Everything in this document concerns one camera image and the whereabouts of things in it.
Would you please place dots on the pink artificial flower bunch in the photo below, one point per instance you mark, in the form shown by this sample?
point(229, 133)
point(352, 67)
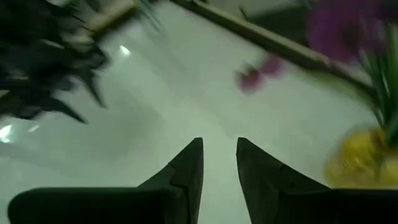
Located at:
point(186, 93)

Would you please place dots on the yellow vase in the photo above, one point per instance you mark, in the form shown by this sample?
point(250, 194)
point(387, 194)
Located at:
point(357, 158)

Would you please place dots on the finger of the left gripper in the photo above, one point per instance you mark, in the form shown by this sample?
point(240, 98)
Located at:
point(90, 82)
point(56, 104)

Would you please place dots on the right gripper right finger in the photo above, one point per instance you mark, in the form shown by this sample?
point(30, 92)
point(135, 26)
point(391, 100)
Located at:
point(295, 205)

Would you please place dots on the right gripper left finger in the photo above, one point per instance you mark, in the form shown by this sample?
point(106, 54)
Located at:
point(124, 205)

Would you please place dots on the purple artificial flower bunch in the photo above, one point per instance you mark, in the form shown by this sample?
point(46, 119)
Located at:
point(342, 28)
point(252, 79)

